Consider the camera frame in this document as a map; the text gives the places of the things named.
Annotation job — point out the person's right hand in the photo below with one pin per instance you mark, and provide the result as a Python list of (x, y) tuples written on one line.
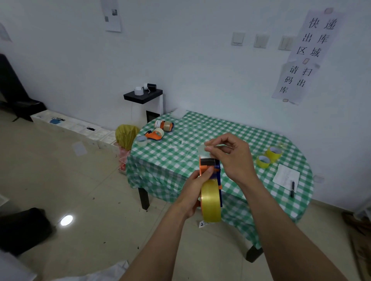
[(236, 162)]

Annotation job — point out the person's left hand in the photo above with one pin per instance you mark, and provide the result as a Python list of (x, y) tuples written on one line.
[(192, 197)]

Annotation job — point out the short yellow tape roll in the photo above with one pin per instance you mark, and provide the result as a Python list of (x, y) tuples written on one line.
[(262, 165)]

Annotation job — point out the tall yellow tape roll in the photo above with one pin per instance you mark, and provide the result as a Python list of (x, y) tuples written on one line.
[(272, 157)]

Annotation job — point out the beige tape roll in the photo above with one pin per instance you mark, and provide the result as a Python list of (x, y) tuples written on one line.
[(159, 132)]

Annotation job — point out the brown tape roll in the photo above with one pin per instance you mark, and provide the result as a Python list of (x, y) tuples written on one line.
[(167, 126)]

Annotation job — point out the white printed tape roll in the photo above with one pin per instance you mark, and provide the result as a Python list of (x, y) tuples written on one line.
[(157, 124)]

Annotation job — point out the person's left forearm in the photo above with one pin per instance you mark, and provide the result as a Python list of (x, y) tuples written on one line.
[(156, 249)]

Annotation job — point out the person's right forearm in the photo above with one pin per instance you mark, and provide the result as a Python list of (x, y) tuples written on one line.
[(289, 240)]

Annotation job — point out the white printed label scrap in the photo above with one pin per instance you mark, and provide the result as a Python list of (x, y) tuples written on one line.
[(203, 224)]

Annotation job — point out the green checkered tablecloth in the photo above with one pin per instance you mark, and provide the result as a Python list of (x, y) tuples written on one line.
[(174, 162)]

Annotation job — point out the dark table leg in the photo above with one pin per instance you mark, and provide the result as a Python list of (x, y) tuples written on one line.
[(144, 199), (253, 254)]

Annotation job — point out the white paper sheet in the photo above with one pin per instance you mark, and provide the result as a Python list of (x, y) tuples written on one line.
[(285, 175)]

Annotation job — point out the black pen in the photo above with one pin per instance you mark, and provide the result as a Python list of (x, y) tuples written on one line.
[(292, 189)]

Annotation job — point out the white foam pad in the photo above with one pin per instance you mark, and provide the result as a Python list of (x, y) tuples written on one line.
[(179, 113)]

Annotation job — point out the pink plastic bag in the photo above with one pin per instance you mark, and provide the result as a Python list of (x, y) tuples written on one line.
[(123, 157)]

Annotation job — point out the yellow plastic bag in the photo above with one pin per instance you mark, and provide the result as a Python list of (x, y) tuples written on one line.
[(126, 136)]

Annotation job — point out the white cabinet with black top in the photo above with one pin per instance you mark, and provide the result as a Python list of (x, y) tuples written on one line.
[(143, 96)]

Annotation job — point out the black label printer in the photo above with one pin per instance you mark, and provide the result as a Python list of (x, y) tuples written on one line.
[(152, 86)]

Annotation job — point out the white cloth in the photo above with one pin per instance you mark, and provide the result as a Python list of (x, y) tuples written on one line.
[(101, 275)]

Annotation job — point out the row of white boxes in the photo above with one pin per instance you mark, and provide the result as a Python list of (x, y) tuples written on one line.
[(78, 126)]

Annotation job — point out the white metal rack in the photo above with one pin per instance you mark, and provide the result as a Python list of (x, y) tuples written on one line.
[(365, 210)]

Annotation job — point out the blue object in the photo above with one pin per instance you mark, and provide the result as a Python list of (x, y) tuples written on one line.
[(54, 121)]

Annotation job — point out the white carton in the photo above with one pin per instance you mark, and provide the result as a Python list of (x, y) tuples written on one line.
[(3, 199)]

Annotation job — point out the white board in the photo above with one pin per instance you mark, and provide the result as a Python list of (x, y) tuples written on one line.
[(13, 269)]

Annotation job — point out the black chair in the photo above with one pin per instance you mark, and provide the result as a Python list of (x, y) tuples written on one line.
[(14, 92)]

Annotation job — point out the white wall outlet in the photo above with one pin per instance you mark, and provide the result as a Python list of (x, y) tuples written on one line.
[(318, 179)]

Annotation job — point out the white wall switch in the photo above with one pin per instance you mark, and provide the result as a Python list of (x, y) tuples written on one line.
[(286, 42), (238, 38), (261, 41)]

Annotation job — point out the white printed wall paper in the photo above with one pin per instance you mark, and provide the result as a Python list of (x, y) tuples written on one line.
[(111, 23), (4, 33)]

